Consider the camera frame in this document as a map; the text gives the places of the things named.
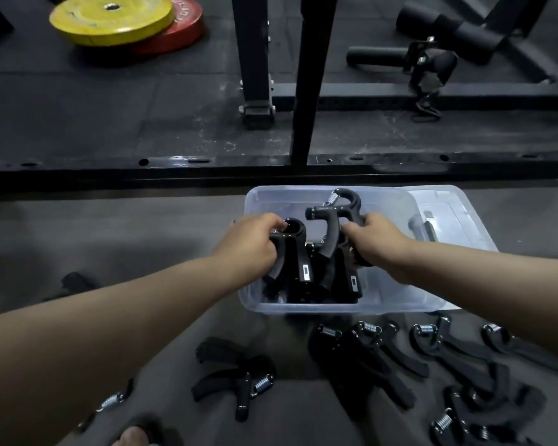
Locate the person's left hand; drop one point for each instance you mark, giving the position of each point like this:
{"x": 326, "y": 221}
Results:
{"x": 246, "y": 243}

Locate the person's right hand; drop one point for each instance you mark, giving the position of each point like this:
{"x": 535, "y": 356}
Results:
{"x": 381, "y": 241}

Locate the person's right fingers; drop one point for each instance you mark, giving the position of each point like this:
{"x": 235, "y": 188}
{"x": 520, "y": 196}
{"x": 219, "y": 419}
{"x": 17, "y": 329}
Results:
{"x": 355, "y": 229}

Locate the person's left fingers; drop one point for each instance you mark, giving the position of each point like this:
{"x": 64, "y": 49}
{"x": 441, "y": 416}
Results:
{"x": 273, "y": 227}

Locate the black spring grip trainer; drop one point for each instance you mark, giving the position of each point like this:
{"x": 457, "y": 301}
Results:
{"x": 332, "y": 236}
{"x": 302, "y": 260}

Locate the person's right forearm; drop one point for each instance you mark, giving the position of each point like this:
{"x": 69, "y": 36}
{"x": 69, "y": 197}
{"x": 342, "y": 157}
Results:
{"x": 493, "y": 283}

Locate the person's left forearm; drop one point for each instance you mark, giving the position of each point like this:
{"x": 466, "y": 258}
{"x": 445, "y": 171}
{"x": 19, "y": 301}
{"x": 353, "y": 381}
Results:
{"x": 97, "y": 329}

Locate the clear plastic storage bin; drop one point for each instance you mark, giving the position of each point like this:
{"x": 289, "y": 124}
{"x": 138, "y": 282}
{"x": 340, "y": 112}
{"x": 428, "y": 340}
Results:
{"x": 279, "y": 199}

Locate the heap of black hand grippers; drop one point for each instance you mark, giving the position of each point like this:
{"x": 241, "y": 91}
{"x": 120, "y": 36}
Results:
{"x": 349, "y": 285}
{"x": 381, "y": 366}

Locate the clear plastic bin lid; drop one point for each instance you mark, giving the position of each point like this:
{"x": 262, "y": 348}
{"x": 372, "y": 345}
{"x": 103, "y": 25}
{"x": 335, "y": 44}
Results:
{"x": 451, "y": 213}

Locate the black steel floor beam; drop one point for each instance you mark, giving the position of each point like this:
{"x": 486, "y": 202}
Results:
{"x": 121, "y": 164}

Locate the small black object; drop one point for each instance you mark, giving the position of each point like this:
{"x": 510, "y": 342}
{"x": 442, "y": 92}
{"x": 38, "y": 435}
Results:
{"x": 76, "y": 282}

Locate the red weight plate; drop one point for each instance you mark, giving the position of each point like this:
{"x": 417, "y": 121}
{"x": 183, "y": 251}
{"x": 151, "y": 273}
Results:
{"x": 186, "y": 32}

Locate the black foam roller pads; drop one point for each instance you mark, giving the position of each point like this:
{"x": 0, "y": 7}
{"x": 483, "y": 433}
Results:
{"x": 451, "y": 32}

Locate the yellow weight plate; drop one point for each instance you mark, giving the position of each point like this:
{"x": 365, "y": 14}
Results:
{"x": 107, "y": 20}

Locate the black steel rack frame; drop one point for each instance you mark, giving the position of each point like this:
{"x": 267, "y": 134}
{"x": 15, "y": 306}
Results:
{"x": 314, "y": 64}

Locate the black bench frame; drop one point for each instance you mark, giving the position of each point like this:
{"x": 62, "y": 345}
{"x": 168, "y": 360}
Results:
{"x": 530, "y": 46}

